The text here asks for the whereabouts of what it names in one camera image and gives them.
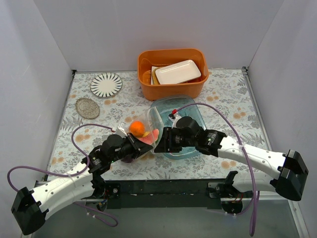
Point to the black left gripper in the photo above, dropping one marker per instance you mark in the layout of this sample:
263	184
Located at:
136	144

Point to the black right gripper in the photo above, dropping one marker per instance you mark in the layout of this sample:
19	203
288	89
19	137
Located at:
167	139

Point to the orange mandarin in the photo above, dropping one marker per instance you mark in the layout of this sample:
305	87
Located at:
137	128

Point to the watermelon slice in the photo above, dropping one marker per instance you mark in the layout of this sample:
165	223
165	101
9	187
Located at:
151	138

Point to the clear zip top bag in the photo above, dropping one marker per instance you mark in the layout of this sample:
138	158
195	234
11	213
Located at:
152	120

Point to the purple sweet potato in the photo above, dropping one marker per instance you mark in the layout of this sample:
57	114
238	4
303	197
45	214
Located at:
127	160

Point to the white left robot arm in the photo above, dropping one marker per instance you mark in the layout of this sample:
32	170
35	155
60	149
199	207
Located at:
32	207

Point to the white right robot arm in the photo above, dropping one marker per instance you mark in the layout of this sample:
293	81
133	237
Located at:
285	174

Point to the clear blue glass tray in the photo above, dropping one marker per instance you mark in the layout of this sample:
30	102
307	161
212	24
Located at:
165	106

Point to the brown speckled plate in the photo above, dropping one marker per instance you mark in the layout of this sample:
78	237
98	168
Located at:
87	108

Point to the white rectangular tray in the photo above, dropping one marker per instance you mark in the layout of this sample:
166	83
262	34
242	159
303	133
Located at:
177	73

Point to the blue striped white plate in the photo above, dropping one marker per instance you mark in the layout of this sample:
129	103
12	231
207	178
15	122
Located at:
106	85

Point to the orange plastic basin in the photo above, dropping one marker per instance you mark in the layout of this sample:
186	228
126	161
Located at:
148	61

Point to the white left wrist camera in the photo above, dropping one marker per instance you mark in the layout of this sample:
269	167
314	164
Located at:
121	130

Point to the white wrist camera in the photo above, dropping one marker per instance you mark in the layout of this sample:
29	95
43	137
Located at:
174	117
121	130

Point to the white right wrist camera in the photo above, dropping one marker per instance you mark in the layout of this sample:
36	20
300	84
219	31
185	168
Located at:
174	117

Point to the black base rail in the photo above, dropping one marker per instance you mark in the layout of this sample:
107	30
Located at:
170	193

